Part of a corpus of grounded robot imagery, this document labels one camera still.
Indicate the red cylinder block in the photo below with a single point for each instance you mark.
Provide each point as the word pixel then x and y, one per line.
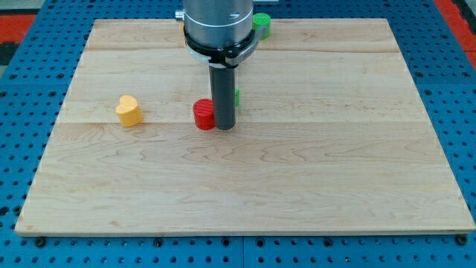
pixel 203 114

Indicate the green star block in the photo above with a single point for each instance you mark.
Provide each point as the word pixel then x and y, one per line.
pixel 237 97

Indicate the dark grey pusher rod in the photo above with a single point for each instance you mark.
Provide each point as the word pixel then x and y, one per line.
pixel 222 86

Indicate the light wooden board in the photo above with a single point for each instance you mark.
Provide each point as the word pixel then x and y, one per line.
pixel 331 138

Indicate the yellow heart block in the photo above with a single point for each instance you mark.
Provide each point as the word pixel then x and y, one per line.
pixel 128 111

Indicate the green cylinder block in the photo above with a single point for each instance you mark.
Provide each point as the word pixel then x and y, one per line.
pixel 262 20

